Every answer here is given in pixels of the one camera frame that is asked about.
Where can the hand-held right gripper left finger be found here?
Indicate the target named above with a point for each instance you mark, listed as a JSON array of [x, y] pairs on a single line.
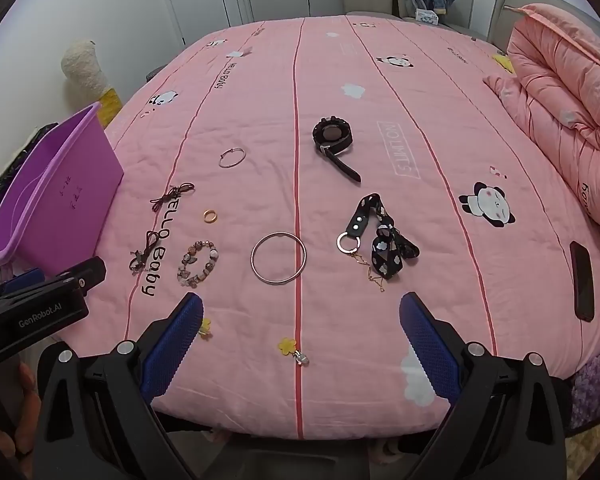
[[180, 340]]

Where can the yellow flower earring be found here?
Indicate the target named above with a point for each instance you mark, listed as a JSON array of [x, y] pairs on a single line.
[[206, 326], [286, 345]]

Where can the purple plastic basin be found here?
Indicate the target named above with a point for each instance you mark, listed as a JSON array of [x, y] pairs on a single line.
[[70, 180]]

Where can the yellow cloth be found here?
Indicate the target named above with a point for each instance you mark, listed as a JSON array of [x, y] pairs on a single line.
[[503, 61]]

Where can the white and yellow plush toy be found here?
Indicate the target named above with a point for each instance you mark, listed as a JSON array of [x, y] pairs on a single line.
[[82, 67]]

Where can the black smartphone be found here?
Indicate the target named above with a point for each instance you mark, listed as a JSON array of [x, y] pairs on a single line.
[[581, 280]]

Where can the person's left hand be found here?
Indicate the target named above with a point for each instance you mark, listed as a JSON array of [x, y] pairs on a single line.
[[26, 410]]

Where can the thin adjustable silver bangle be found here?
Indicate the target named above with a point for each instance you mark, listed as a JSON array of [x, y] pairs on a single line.
[[228, 167]]

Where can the beige headboard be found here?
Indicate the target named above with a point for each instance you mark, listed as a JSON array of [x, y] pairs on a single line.
[[502, 15]]

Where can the purple fuzzy blanket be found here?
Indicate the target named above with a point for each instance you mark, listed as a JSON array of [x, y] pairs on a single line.
[[597, 380]]

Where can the white printed pouch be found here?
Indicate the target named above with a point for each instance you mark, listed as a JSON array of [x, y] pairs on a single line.
[[427, 16]]

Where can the black plastic bag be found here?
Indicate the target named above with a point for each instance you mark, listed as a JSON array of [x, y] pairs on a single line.
[[10, 170]]

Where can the pink folded quilt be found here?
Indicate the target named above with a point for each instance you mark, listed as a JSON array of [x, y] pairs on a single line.
[[555, 85]]

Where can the black wristwatch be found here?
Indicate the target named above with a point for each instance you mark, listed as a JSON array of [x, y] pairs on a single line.
[[332, 133]]

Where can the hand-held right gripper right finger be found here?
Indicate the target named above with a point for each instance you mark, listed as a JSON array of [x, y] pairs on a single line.
[[425, 340]]

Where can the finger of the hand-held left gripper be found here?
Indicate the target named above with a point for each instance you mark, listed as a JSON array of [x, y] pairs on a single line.
[[87, 270], [25, 278]]

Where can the large plain silver bangle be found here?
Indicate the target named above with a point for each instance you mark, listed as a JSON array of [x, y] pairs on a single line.
[[252, 260]]

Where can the pink printed bedsheet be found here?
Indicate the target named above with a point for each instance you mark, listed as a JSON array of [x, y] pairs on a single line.
[[260, 200]]

